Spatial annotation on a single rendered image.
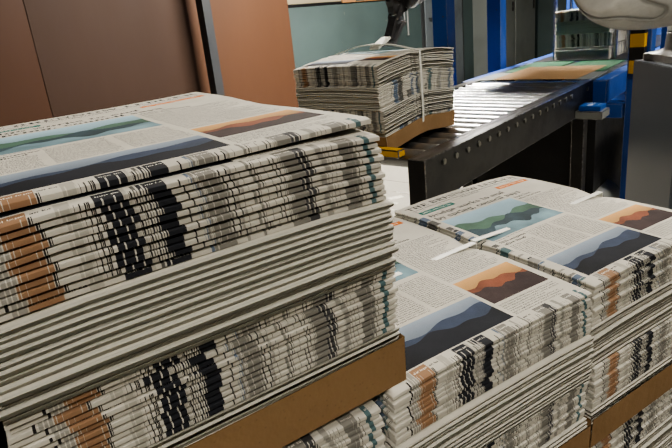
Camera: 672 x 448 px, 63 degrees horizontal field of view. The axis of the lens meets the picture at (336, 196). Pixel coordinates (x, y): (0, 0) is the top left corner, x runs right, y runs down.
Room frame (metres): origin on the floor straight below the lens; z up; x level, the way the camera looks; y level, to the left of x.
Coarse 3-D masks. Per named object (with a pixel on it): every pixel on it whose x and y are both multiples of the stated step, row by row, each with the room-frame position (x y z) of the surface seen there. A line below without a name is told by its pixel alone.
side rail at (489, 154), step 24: (552, 96) 1.97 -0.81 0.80; (576, 96) 2.11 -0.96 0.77; (504, 120) 1.64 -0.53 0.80; (528, 120) 1.75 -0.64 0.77; (552, 120) 1.92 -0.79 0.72; (456, 144) 1.40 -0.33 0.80; (480, 144) 1.48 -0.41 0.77; (504, 144) 1.61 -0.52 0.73; (528, 144) 1.75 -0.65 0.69; (408, 168) 1.30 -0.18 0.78; (432, 168) 1.29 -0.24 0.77; (456, 168) 1.38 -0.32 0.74; (480, 168) 1.49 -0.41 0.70; (432, 192) 1.29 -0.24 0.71
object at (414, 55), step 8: (416, 56) 1.51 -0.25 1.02; (416, 64) 1.50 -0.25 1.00; (424, 64) 1.53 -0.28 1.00; (416, 72) 1.50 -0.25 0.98; (424, 72) 1.53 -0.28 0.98; (416, 80) 1.50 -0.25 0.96; (424, 80) 1.53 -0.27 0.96; (416, 88) 1.50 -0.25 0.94; (424, 88) 1.52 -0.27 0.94; (416, 96) 1.48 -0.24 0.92; (424, 96) 1.52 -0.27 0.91; (424, 104) 1.51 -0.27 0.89; (424, 112) 1.52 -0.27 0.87
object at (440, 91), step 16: (416, 48) 1.63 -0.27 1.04; (432, 48) 1.57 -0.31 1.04; (448, 48) 1.63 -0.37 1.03; (432, 64) 1.56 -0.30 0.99; (448, 64) 1.64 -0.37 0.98; (432, 80) 1.56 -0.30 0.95; (448, 80) 1.62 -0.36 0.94; (432, 96) 1.55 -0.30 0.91; (448, 96) 1.61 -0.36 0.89; (432, 112) 1.55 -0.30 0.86
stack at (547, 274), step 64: (448, 192) 0.93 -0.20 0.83; (512, 192) 0.90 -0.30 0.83; (576, 192) 0.87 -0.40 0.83; (448, 256) 0.67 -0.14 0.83; (512, 256) 0.65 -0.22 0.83; (576, 256) 0.62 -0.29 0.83; (640, 256) 0.61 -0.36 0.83; (448, 320) 0.51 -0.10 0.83; (512, 320) 0.50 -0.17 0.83; (576, 320) 0.53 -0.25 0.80; (640, 320) 0.60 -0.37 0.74; (448, 384) 0.43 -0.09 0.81; (512, 384) 0.47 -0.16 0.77; (576, 384) 0.52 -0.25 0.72; (640, 384) 0.60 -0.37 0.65
